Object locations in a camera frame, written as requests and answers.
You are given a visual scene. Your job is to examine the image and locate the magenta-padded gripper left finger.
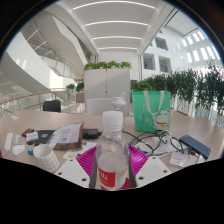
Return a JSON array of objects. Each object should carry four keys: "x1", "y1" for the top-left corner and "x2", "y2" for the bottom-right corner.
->
[{"x1": 54, "y1": 145, "x2": 99, "y2": 190}]

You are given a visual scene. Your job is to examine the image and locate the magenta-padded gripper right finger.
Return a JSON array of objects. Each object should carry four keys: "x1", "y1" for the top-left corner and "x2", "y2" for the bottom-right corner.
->
[{"x1": 128, "y1": 144, "x2": 173, "y2": 188}]

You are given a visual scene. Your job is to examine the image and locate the clear red-labelled water bottle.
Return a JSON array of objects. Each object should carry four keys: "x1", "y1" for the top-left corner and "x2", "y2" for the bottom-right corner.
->
[{"x1": 94, "y1": 110, "x2": 131, "y2": 192}]

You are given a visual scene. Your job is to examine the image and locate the white sticker sheet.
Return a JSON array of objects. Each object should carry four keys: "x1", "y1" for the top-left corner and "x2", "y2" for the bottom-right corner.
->
[{"x1": 62, "y1": 142, "x2": 98, "y2": 160}]

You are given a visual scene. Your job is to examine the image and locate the white grid-patterned mug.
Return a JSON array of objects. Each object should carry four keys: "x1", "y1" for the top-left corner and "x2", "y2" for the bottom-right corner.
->
[{"x1": 32, "y1": 143, "x2": 61, "y2": 174}]

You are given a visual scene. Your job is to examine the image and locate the clear plastic paper packet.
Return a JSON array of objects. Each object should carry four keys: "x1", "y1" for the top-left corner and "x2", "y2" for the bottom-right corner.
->
[{"x1": 168, "y1": 151, "x2": 191, "y2": 168}]

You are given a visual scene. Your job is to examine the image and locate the flat round red coaster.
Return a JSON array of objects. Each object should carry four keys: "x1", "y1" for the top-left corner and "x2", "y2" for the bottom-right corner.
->
[{"x1": 123, "y1": 178, "x2": 132, "y2": 190}]

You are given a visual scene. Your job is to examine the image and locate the brown notebook with papers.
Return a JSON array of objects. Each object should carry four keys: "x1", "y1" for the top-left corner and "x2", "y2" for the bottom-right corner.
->
[{"x1": 48, "y1": 121, "x2": 86, "y2": 151}]

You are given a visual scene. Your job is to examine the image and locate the small black box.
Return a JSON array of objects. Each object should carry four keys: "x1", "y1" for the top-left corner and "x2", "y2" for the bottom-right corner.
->
[{"x1": 82, "y1": 128, "x2": 103, "y2": 140}]

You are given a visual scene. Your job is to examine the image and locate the black tablet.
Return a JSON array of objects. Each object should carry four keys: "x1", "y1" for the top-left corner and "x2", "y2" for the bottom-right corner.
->
[{"x1": 28, "y1": 129, "x2": 56, "y2": 147}]

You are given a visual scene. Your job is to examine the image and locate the small white packet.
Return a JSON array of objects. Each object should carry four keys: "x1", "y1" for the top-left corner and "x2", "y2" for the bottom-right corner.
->
[{"x1": 193, "y1": 149, "x2": 205, "y2": 164}]

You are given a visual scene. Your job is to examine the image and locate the dark blue keyboard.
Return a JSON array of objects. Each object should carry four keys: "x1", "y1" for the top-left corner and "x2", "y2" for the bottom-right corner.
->
[{"x1": 178, "y1": 134, "x2": 212, "y2": 160}]

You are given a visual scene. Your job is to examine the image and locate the white card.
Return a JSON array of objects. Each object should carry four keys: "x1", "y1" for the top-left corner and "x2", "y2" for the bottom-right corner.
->
[{"x1": 25, "y1": 131, "x2": 40, "y2": 144}]

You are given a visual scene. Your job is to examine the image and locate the white computer mouse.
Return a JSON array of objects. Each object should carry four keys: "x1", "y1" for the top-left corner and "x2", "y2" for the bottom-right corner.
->
[{"x1": 11, "y1": 143, "x2": 26, "y2": 156}]

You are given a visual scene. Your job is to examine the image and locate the green tote bag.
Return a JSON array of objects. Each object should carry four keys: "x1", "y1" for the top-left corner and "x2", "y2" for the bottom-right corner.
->
[{"x1": 131, "y1": 90, "x2": 172, "y2": 134}]

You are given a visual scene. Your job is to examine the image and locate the small red-black device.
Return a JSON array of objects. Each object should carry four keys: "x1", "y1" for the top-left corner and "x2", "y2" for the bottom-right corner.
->
[{"x1": 21, "y1": 127, "x2": 35, "y2": 138}]

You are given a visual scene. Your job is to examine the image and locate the small white gadget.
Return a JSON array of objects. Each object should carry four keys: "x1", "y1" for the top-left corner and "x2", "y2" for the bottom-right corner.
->
[{"x1": 13, "y1": 134, "x2": 23, "y2": 146}]

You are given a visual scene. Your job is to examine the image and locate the black chair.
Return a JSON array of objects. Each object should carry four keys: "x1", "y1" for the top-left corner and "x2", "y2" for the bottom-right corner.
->
[{"x1": 42, "y1": 99, "x2": 62, "y2": 113}]

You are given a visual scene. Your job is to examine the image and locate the white power strip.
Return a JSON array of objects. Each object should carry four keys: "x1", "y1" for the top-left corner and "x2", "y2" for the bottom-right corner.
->
[{"x1": 3, "y1": 132, "x2": 14, "y2": 154}]

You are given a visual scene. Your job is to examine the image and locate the clear white-capped spray bottle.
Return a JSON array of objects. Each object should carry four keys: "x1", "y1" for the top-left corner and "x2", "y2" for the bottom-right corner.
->
[{"x1": 110, "y1": 92, "x2": 128, "y2": 113}]

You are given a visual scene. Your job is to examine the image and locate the small planter with plants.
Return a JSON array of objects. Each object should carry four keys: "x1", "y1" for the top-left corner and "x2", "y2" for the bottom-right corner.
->
[{"x1": 65, "y1": 82, "x2": 85, "y2": 104}]

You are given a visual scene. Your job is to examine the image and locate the low planter with plants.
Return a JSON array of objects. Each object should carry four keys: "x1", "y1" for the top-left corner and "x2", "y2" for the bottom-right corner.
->
[{"x1": 130, "y1": 80, "x2": 153, "y2": 93}]

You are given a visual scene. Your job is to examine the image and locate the white cabinet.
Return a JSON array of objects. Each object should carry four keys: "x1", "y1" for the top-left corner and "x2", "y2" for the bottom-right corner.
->
[{"x1": 83, "y1": 68, "x2": 132, "y2": 111}]

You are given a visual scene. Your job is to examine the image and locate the row of green hedge plants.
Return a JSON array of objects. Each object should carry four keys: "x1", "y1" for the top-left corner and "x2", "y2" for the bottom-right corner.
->
[{"x1": 143, "y1": 61, "x2": 224, "y2": 118}]

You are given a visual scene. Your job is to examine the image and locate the green plants atop cabinet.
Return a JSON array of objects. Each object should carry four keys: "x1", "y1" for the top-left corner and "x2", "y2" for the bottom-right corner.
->
[{"x1": 83, "y1": 60, "x2": 133, "y2": 71}]

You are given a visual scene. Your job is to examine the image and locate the tangle of black cables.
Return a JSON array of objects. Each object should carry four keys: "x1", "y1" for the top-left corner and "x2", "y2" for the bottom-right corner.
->
[{"x1": 121, "y1": 129, "x2": 188, "y2": 157}]

